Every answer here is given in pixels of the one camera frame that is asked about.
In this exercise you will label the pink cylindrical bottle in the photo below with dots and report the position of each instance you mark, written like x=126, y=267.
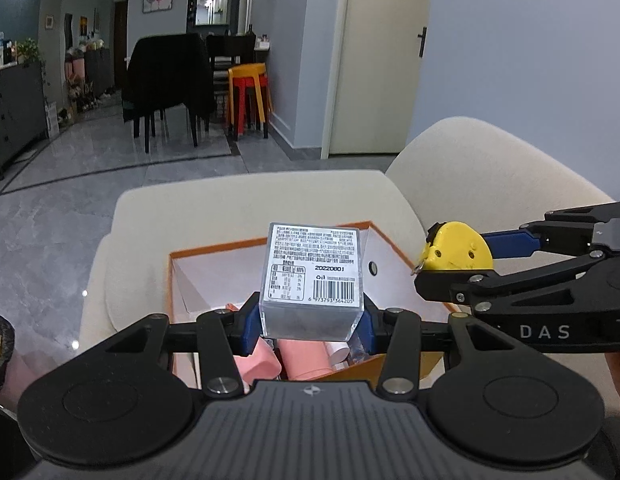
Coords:
x=305, y=360

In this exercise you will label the grey door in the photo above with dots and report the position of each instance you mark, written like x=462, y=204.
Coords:
x=515, y=60

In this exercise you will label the dark grey cabinet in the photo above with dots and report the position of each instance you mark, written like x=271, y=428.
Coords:
x=15, y=115

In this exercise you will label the stack of yellow red stools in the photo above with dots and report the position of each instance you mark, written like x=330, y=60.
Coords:
x=250, y=95

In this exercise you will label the bottles on cabinet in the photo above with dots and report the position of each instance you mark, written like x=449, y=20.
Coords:
x=2, y=50

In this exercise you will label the yellow tape measure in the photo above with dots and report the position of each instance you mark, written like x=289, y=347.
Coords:
x=460, y=247

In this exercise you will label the wall mirror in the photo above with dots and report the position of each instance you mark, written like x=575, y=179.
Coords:
x=210, y=6

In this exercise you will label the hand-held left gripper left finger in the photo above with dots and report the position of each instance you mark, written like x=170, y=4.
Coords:
x=247, y=330

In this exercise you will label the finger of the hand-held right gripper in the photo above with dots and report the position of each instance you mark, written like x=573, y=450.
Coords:
x=455, y=287
x=512, y=244

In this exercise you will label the leafy green plant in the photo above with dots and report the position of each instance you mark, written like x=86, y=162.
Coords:
x=32, y=55

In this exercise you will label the small dark cabinet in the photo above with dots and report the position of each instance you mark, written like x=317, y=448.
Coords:
x=97, y=72

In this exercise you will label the orange-rimmed white storage box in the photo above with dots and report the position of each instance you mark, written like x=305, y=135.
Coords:
x=215, y=280

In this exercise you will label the black draped dining chair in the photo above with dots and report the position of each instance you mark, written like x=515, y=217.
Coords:
x=167, y=75

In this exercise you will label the clear plastic cube box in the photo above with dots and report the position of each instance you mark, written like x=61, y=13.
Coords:
x=310, y=270

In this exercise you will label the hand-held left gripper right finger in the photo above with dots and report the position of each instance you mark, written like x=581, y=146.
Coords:
x=366, y=332

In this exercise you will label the beige sofa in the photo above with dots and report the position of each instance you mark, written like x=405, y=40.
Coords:
x=240, y=200

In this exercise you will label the black trimmed slipper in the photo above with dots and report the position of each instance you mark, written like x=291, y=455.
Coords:
x=2, y=355

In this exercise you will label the person's right hand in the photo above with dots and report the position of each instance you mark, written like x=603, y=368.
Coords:
x=619, y=382

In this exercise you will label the cream door frame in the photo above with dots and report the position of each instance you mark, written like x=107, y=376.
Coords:
x=375, y=60

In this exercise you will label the white floor box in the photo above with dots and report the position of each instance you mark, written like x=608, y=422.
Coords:
x=52, y=120

